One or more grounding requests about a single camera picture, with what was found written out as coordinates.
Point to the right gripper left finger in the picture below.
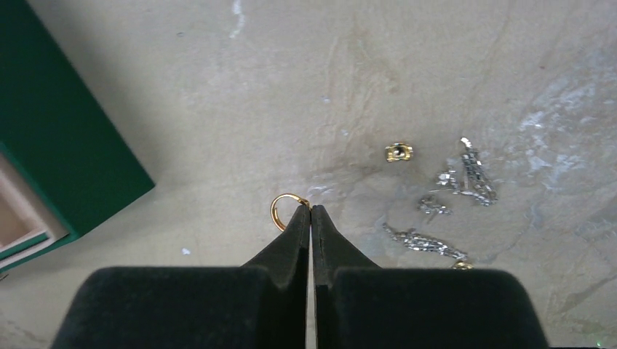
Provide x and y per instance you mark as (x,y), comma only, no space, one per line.
(260,304)

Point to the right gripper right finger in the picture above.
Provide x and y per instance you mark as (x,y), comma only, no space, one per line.
(361,305)

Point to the green jewelry box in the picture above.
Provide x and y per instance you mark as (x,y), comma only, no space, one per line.
(65,158)

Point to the silver crystal drop earring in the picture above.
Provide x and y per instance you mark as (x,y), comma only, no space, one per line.
(415,241)

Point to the gold stud earring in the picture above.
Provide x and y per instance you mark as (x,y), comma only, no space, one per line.
(398,152)

